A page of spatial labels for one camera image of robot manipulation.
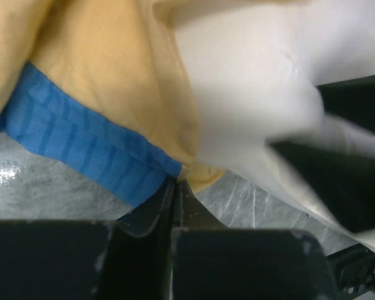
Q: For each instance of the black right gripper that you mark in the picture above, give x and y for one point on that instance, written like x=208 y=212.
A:
x=345 y=183

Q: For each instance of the cream pillow with bear print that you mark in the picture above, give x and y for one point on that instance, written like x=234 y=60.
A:
x=254 y=68

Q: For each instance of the blue and yellow pillowcase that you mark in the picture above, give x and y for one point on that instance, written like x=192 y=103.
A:
x=100 y=86

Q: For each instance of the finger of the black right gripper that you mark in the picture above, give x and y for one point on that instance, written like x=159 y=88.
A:
x=352 y=100

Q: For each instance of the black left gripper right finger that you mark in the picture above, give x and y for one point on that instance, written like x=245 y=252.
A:
x=212 y=261

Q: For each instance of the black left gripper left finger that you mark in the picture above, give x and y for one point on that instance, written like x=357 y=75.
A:
x=123 y=259

